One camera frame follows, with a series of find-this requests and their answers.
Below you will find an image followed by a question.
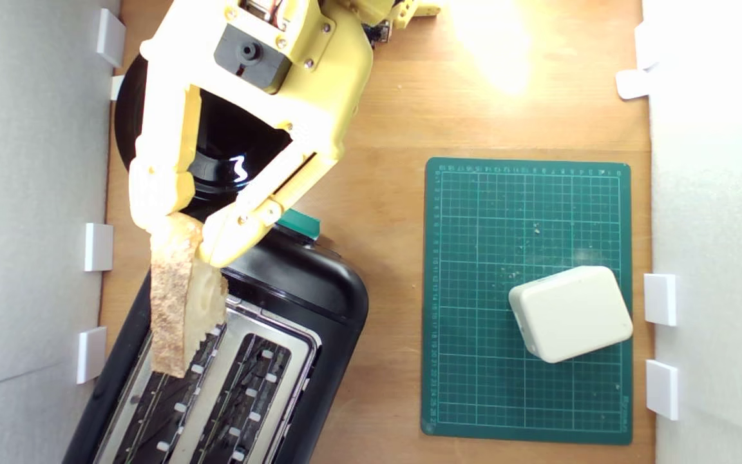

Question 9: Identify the green cutting mat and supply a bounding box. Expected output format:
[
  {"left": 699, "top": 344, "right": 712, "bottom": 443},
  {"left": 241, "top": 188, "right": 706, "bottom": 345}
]
[{"left": 421, "top": 157, "right": 634, "bottom": 445}]

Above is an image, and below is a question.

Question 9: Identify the brown bread slice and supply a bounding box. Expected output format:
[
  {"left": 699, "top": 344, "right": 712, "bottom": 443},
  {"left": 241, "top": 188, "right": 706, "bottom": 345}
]
[{"left": 149, "top": 213, "right": 230, "bottom": 379}]

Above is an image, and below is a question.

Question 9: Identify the black two-slot toaster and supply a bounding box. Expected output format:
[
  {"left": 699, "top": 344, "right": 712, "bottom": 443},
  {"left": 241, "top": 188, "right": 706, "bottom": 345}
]
[{"left": 62, "top": 222, "right": 370, "bottom": 464}]

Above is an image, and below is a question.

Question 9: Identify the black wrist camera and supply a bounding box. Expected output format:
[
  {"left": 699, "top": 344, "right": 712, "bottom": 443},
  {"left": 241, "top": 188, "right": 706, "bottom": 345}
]
[{"left": 363, "top": 19, "right": 392, "bottom": 46}]

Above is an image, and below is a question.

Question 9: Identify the white block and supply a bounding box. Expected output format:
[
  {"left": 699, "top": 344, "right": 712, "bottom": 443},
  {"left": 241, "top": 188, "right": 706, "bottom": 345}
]
[{"left": 508, "top": 265, "right": 634, "bottom": 364}]

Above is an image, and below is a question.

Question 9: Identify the black plate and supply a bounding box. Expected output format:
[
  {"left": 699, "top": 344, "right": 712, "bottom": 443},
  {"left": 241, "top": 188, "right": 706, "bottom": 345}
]
[{"left": 113, "top": 55, "right": 294, "bottom": 217}]

